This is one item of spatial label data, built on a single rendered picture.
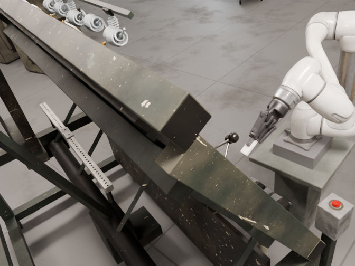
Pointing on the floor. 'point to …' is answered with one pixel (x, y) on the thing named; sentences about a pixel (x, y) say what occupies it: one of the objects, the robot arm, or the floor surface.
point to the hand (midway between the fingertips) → (249, 146)
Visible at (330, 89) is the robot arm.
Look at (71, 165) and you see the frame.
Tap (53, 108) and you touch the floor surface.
